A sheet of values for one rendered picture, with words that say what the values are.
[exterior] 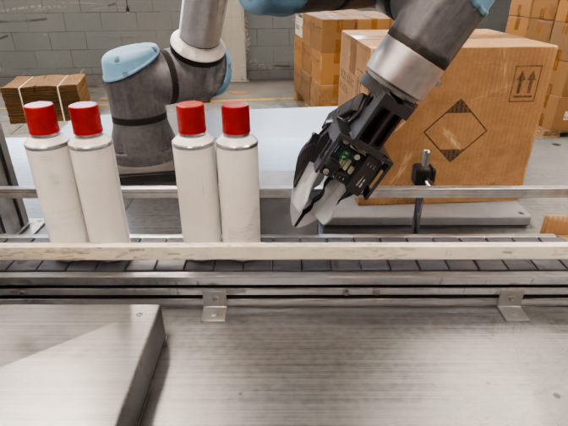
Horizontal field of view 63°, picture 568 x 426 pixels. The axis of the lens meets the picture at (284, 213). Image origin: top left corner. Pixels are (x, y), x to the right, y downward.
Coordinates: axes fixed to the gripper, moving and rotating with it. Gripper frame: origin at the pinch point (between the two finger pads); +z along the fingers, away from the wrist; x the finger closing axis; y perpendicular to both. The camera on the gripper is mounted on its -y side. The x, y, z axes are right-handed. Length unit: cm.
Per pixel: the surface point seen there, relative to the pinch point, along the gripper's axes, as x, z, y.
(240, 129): -12.4, -7.2, 1.9
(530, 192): 26.1, -17.6, -2.5
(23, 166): -48, 40, -44
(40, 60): -216, 200, -513
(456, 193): 17.6, -12.4, -2.5
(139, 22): -135, 107, -530
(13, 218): -36.5, 29.1, -12.2
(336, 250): 5.2, -0.1, 4.8
